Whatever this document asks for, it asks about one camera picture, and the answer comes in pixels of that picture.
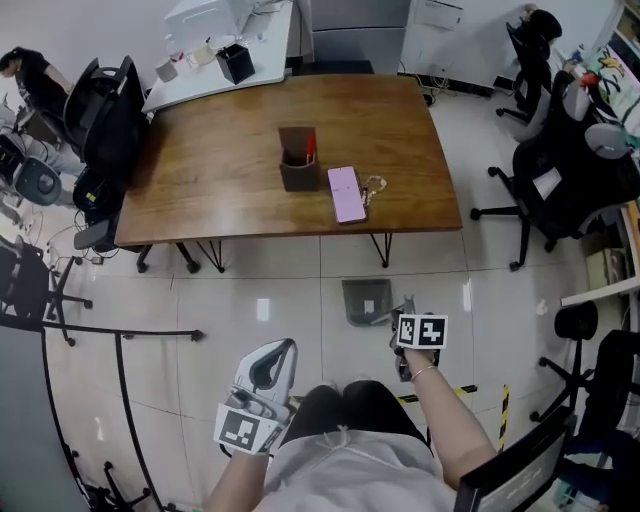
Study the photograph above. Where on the cardboard box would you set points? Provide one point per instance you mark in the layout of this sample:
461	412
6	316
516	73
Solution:
605	267

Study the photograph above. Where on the black pen holder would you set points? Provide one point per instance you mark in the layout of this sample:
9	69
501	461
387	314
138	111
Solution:
235	64

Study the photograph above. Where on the black mesh chair with tag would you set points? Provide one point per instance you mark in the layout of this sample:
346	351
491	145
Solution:
565	190

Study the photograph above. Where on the black office chair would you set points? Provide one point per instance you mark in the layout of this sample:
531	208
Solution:
532	65
107	120
25	285

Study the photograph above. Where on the white paper notice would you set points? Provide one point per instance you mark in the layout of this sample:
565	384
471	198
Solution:
442	12

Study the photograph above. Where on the grey headrest office chair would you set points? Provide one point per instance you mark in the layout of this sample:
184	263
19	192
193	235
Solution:
37	181

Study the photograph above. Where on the black mesh chair back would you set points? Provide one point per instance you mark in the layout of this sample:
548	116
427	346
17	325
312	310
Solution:
520	470

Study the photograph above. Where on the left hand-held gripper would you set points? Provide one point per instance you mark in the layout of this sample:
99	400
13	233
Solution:
245	425

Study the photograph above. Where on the pink phone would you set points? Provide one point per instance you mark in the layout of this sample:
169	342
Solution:
346	195

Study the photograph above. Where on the grey fridge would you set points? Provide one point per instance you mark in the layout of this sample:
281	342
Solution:
357	35

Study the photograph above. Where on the person's right forearm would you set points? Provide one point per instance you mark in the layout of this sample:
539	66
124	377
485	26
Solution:
450	415

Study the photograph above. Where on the colourful patterned cloth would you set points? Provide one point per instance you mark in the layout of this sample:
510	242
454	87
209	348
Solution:
616	65

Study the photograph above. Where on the person's light grey shirt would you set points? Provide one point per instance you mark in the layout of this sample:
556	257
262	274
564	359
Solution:
350	475

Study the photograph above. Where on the yellow black hazard tape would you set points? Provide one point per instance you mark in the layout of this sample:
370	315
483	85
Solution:
505	415

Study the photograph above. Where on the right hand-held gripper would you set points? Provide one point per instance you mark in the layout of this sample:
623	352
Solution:
432	331

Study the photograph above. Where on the person's left forearm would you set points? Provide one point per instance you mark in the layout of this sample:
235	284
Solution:
235	485

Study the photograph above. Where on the wooden table with black legs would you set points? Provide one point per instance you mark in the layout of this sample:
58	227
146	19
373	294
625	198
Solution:
225	165

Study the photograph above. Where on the wood top desk white frame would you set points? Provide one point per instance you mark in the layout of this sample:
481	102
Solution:
600	295

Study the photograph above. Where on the brown pen holder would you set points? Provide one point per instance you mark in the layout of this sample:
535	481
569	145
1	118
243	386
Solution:
299	175

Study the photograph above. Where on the white printer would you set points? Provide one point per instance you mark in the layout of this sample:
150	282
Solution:
205	17

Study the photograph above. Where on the red pen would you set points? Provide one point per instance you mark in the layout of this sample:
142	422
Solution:
311	147

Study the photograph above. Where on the person's legs in black trousers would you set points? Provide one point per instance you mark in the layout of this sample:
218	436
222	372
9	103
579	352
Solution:
360	410

